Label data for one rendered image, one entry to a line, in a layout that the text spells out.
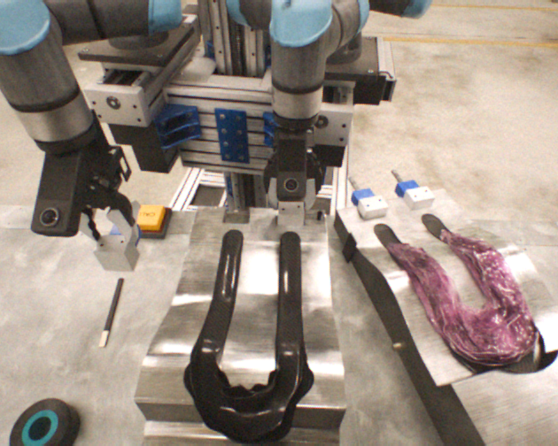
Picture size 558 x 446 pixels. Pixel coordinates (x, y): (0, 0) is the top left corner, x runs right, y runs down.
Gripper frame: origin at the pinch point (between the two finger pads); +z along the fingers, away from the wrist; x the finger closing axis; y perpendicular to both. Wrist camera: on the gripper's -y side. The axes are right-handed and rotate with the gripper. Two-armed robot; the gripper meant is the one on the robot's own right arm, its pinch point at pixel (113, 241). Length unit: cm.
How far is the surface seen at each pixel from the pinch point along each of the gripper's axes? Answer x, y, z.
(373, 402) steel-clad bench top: -42.6, -18.7, 14.7
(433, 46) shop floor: -168, 325, 96
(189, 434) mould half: -16.1, -25.2, 8.6
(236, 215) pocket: -17.8, 13.6, 7.8
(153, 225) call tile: 0.1, 13.2, 11.4
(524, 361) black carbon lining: -64, -14, 8
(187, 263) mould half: -10.9, 0.3, 6.4
